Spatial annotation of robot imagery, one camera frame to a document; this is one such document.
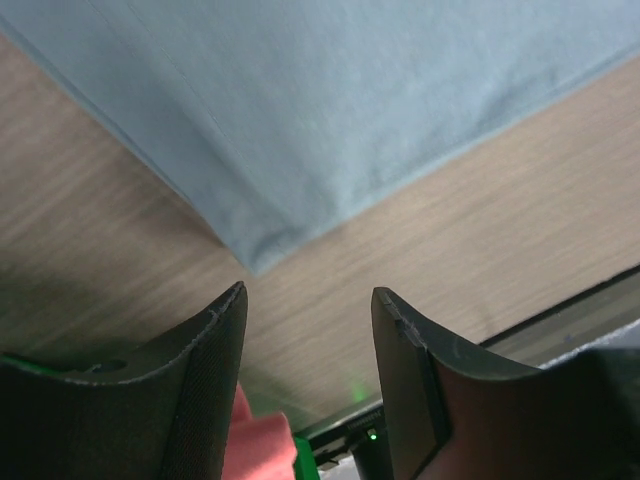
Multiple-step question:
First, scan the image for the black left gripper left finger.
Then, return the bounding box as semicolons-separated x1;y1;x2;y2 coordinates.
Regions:
1;283;248;479

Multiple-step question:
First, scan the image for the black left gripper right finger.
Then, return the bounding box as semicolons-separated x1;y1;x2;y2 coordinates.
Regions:
371;287;639;479

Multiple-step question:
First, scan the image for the blue t shirt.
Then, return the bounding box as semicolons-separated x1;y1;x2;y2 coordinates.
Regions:
1;1;639;273

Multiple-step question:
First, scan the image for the salmon pink t shirt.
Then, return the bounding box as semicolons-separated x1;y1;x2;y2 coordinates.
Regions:
221;384;297;480

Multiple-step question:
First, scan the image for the green plastic bin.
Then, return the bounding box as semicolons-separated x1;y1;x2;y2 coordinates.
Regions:
294;436;320;480

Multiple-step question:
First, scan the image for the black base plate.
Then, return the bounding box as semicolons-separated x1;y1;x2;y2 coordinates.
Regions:
296;267;639;479

